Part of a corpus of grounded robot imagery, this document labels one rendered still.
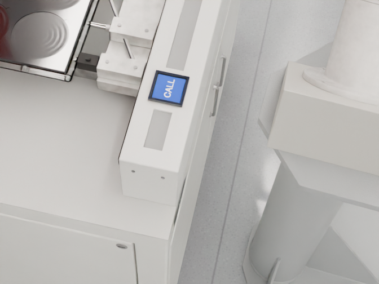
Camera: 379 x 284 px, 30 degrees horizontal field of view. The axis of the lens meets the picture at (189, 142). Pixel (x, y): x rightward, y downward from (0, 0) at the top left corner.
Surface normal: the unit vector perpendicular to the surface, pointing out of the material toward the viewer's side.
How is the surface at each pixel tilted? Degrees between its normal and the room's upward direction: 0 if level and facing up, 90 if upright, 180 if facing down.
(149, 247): 90
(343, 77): 53
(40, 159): 0
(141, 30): 0
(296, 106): 90
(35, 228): 90
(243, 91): 0
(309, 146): 90
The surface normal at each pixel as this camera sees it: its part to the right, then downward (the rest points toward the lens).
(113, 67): 0.04, -0.46
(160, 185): -0.22, 0.87
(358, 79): -0.26, 0.26
